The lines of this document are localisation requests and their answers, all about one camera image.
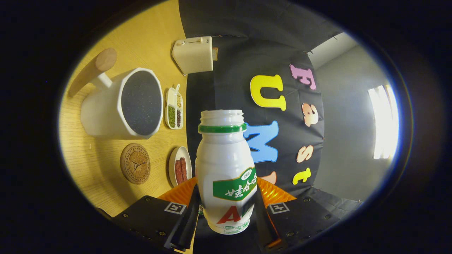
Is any round white plate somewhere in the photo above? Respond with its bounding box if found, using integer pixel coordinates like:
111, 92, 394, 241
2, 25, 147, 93
168, 146, 193, 187

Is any black backdrop cloth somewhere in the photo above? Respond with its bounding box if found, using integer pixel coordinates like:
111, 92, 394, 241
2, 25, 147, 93
178, 0, 364, 240

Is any white juice bottle green label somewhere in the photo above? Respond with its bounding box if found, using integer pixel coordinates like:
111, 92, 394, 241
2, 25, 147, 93
195, 109, 258, 235

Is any wooden table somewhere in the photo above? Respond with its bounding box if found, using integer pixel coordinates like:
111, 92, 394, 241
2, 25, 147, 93
59, 0, 197, 217

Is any white cup wooden handle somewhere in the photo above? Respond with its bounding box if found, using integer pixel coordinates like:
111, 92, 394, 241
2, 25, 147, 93
68, 48, 164, 140

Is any cream toaster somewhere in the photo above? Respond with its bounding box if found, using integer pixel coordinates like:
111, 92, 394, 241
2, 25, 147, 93
172, 36, 214, 76

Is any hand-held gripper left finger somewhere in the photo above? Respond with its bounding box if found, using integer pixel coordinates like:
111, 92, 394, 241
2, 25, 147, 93
111, 176, 202, 253

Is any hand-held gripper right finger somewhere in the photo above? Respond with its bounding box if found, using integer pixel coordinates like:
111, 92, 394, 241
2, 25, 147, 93
255, 176, 341, 253

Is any round cork coaster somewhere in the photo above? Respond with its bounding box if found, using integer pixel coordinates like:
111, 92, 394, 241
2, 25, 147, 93
120, 143, 151, 185

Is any bright ceiling light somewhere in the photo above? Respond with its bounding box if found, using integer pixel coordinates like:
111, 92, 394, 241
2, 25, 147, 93
367, 84, 399, 160

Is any white divided dish with beans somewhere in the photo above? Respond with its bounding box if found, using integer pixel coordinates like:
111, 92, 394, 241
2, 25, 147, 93
165, 84, 184, 130

